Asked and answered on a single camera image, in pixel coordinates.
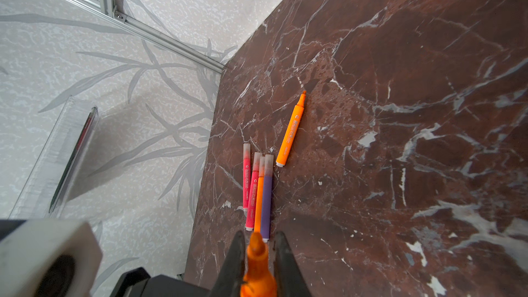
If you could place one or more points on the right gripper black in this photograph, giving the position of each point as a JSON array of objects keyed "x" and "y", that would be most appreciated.
[{"x": 138, "y": 282}]

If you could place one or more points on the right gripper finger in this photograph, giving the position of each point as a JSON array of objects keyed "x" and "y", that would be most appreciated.
[{"x": 289, "y": 279}]

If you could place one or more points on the orange marker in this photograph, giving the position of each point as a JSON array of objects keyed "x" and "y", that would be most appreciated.
[
  {"x": 258, "y": 280},
  {"x": 258, "y": 208},
  {"x": 290, "y": 133}
]

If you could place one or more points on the pink marker lone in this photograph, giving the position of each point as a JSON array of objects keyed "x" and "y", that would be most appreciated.
[{"x": 251, "y": 213}]

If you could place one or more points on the pink marker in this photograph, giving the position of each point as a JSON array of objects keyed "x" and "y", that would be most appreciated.
[{"x": 246, "y": 176}]

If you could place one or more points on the clear plastic wall shelf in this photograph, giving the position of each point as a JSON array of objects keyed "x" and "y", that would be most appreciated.
[{"x": 49, "y": 184}]

